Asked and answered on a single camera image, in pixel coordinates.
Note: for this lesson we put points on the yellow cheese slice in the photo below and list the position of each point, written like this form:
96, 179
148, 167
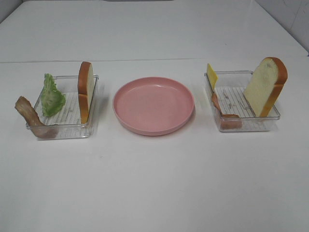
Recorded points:
212, 76

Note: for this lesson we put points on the bacon strip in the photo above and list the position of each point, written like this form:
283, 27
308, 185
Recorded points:
227, 121
27, 112

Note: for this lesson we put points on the bread slice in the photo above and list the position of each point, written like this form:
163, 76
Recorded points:
265, 85
85, 89

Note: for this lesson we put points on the green lettuce leaf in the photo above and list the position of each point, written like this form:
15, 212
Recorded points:
52, 100

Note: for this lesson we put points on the pink round plate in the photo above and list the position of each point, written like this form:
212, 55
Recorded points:
153, 106

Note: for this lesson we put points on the right clear plastic tray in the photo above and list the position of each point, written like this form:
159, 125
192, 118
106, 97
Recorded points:
229, 89

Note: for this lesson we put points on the clear plastic tray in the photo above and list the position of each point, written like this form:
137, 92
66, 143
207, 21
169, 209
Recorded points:
229, 89
66, 124

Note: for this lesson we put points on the left clear plastic tray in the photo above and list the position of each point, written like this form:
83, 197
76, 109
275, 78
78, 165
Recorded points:
66, 124

